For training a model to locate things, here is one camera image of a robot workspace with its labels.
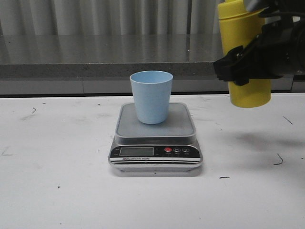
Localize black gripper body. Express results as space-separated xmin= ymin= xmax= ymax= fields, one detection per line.
xmin=245 ymin=0 xmax=305 ymax=78

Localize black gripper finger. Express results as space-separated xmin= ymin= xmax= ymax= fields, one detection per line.
xmin=213 ymin=35 xmax=274 ymax=86

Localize yellow squeeze bottle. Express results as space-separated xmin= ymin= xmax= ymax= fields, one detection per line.
xmin=218 ymin=0 xmax=271 ymax=108

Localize light blue plastic cup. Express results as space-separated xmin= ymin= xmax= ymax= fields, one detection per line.
xmin=130 ymin=71 xmax=173 ymax=125

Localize silver digital kitchen scale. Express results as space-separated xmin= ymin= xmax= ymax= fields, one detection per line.
xmin=108 ymin=103 xmax=203 ymax=176

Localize grey stone counter ledge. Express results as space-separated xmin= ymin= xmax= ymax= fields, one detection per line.
xmin=0 ymin=33 xmax=305 ymax=96

